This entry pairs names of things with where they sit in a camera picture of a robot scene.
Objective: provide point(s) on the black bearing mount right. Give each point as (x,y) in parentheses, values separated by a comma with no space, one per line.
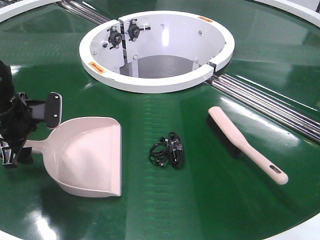
(133,30)

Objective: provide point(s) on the pink dustpan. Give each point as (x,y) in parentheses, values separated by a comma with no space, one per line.
(84,156)

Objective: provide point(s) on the pink hand broom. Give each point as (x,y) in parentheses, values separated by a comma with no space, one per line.
(233,134)

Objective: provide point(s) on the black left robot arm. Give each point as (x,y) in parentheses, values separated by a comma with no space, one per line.
(6,87)

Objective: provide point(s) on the white outer conveyor rim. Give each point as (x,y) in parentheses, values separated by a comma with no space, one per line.
(300,11)

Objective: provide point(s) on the black bearing mount left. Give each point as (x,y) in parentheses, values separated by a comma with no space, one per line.
(115,37)

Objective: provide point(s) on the white inner ring housing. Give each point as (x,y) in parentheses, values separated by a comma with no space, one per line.
(207,44)

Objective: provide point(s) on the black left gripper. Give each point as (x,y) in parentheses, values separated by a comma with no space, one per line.
(22,118)

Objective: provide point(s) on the black bearing mount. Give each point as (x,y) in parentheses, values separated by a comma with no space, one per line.
(115,37)
(133,30)

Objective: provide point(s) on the steel conveyor rollers left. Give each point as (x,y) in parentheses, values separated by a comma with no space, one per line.
(83,11)

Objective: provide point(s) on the steel conveyor rollers right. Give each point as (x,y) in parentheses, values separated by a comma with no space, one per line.
(268,105)

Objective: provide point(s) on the steel conveyor rollers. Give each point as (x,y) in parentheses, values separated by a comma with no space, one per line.
(83,11)
(268,105)

